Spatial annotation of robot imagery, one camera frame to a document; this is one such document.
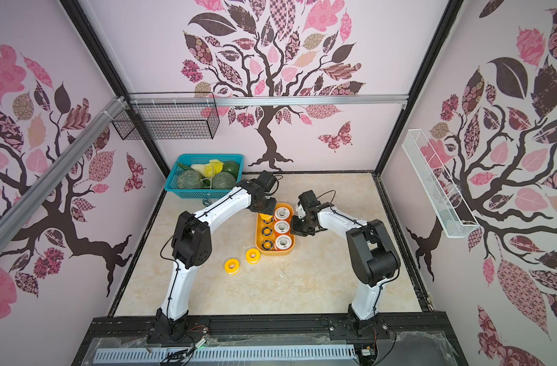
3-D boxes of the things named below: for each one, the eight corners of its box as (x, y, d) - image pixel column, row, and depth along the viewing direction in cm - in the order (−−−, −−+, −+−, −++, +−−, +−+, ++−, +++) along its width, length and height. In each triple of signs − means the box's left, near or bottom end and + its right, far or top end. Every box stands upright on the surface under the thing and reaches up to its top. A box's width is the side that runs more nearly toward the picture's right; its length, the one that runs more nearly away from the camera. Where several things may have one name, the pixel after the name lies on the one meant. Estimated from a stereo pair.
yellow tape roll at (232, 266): (223, 274, 88) (222, 272, 86) (226, 260, 92) (225, 258, 90) (239, 274, 88) (238, 272, 86) (241, 260, 92) (240, 258, 90)
